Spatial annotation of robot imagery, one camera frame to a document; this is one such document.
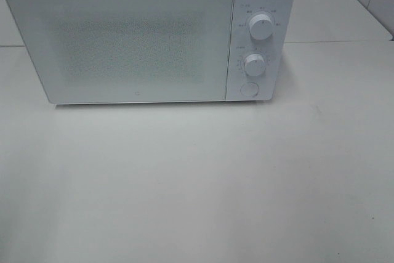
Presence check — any round white door button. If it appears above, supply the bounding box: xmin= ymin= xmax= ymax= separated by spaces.
xmin=240 ymin=83 xmax=259 ymax=97

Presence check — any white round knob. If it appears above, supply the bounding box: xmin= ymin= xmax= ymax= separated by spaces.
xmin=247 ymin=12 xmax=274 ymax=41
xmin=244 ymin=54 xmax=266 ymax=76

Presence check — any white microwave door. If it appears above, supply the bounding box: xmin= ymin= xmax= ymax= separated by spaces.
xmin=6 ymin=0 xmax=233 ymax=104

